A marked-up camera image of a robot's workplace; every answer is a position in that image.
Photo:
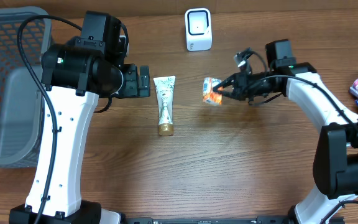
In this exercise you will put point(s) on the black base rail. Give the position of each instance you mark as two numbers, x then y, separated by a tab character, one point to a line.
197	221

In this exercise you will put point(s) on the white cosmetic tube gold cap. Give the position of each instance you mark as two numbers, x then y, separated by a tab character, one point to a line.
164	87

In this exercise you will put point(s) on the white barcode scanner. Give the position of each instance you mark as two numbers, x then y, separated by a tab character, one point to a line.
198	29

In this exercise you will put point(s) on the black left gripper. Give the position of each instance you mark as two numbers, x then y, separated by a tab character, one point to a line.
133	89

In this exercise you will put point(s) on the small orange tissue pack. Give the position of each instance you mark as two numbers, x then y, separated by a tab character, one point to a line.
209	96

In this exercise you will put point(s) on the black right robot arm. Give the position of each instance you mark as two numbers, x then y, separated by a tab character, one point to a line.
335	165

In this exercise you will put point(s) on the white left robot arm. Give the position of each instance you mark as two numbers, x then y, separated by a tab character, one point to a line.
74	77

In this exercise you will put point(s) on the grey plastic shopping basket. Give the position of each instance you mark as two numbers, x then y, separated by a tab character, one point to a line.
21	103

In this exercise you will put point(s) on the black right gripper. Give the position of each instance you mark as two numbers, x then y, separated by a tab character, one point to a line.
242	89

